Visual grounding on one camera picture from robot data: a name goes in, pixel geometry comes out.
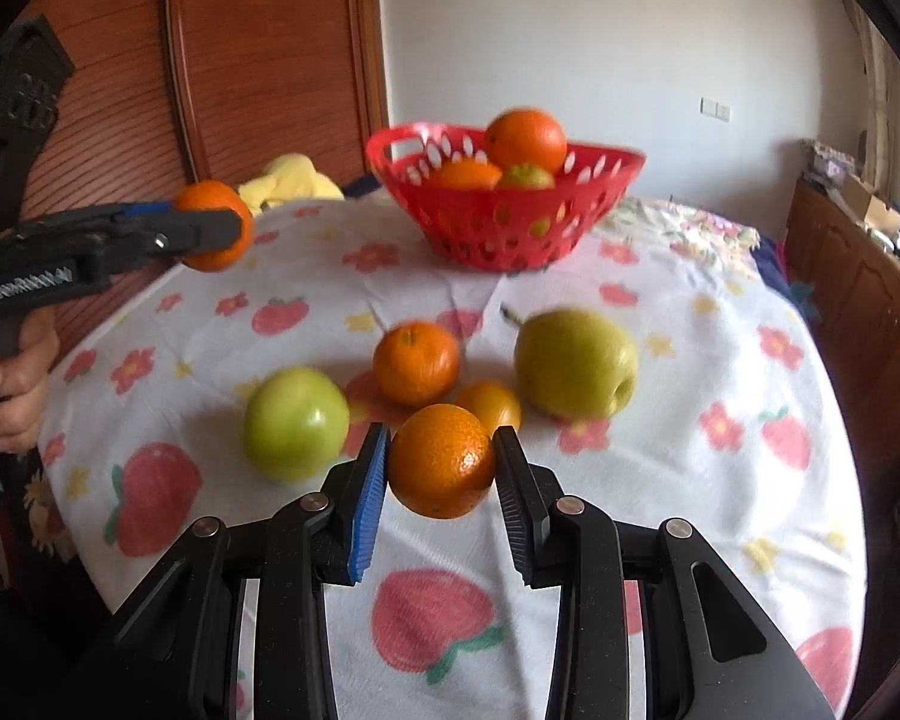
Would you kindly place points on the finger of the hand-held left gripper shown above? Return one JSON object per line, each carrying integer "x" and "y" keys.
{"x": 187, "y": 234}
{"x": 146, "y": 208}

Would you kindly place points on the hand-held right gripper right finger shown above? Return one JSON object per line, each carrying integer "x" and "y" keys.
{"x": 511, "y": 510}

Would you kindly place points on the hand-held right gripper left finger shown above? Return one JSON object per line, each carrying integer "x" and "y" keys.
{"x": 367, "y": 517}

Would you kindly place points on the small mandarin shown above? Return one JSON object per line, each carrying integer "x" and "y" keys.
{"x": 441, "y": 461}
{"x": 214, "y": 199}
{"x": 416, "y": 362}

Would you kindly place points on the large orange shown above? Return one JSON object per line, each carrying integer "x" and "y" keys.
{"x": 525, "y": 139}
{"x": 461, "y": 176}

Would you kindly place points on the red perforated plastic basket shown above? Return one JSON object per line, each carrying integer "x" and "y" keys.
{"x": 510, "y": 229}

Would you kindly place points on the person's left hand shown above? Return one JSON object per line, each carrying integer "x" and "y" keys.
{"x": 19, "y": 382}

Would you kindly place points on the tiny mandarin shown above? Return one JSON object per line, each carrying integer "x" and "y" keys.
{"x": 495, "y": 405}

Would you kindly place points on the green apple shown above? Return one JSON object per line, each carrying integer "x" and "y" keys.
{"x": 296, "y": 424}

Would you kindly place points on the yellow plush toy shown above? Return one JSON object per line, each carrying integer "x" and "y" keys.
{"x": 292, "y": 178}

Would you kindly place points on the strawberry print white tablecloth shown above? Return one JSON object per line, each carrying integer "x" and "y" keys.
{"x": 645, "y": 540}

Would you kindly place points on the brown wooden wardrobe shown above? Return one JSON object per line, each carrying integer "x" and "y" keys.
{"x": 217, "y": 52}

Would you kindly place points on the dark floral cloth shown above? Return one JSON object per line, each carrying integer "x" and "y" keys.
{"x": 37, "y": 510}

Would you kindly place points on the floral bed blanket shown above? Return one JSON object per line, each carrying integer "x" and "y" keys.
{"x": 712, "y": 229}

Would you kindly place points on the dark blue cloth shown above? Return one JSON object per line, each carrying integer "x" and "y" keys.
{"x": 784, "y": 277}

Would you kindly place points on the long wooden cabinet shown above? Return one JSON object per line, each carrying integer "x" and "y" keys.
{"x": 862, "y": 292}

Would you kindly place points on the pile of folded packets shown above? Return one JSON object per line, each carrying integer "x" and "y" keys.
{"x": 825, "y": 161}

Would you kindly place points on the open cardboard box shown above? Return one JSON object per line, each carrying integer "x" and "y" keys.
{"x": 866, "y": 202}

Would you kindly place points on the patterned curtain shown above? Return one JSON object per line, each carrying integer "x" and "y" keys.
{"x": 877, "y": 90}

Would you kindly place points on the white wall switch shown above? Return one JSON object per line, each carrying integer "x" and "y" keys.
{"x": 715, "y": 109}

